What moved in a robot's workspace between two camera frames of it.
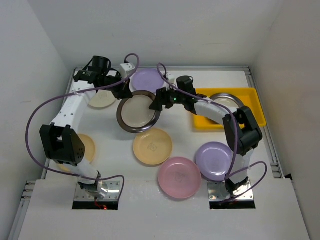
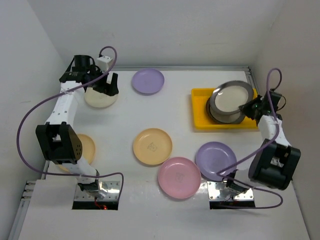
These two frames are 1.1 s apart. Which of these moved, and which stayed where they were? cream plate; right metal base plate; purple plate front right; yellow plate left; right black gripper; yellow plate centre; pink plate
Moved: right black gripper
Stayed: purple plate front right; pink plate; yellow plate left; right metal base plate; yellow plate centre; cream plate
